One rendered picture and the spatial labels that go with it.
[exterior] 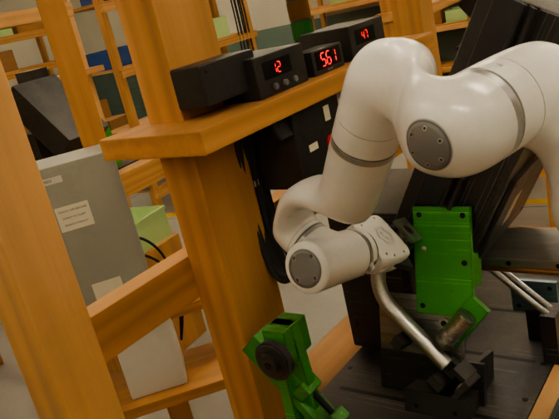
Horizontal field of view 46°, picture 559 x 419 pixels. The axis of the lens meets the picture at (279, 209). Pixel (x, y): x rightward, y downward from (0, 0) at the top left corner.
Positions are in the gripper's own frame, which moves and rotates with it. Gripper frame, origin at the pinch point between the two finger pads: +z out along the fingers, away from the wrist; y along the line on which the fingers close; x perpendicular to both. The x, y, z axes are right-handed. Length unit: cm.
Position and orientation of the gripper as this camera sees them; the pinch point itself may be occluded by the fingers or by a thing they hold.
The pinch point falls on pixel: (398, 238)
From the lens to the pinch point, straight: 128.6
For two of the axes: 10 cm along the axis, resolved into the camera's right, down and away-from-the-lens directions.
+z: 6.1, -1.1, 7.9
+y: -6.0, -7.2, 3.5
